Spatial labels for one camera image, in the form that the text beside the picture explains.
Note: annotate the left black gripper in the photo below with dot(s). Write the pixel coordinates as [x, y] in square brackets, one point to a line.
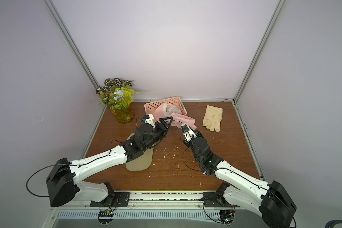
[162, 129]

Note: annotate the pink baseball cap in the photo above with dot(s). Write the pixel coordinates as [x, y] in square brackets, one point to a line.
[178, 119]

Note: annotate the beige baseball cap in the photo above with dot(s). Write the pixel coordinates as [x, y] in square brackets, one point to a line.
[141, 163]

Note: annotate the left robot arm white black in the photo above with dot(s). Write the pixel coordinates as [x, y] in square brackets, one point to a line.
[63, 182]

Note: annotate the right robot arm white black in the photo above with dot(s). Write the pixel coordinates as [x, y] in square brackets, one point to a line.
[270, 201]

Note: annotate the pink plastic basket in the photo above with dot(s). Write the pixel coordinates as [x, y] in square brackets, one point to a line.
[152, 106]

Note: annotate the cream fabric glove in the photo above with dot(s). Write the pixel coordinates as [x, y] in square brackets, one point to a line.
[212, 119]

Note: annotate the amber glass vase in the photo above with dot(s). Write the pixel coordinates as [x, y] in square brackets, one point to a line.
[125, 115]

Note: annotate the artificial plant bouquet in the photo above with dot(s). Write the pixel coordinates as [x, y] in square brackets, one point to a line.
[116, 94]

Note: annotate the right small circuit board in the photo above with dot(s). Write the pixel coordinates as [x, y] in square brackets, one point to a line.
[226, 216]

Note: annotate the small circuit board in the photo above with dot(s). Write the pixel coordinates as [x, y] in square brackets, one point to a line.
[105, 217]
[226, 216]

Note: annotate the left small circuit board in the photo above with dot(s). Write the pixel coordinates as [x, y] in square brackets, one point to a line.
[105, 217]

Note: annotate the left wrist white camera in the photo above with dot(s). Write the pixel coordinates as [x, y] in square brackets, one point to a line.
[149, 119]

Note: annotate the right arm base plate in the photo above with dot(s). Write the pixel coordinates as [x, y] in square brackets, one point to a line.
[216, 199]

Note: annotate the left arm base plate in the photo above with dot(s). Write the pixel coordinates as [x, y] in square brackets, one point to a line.
[117, 199]

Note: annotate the aluminium front rail frame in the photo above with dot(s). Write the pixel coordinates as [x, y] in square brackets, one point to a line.
[170, 208]

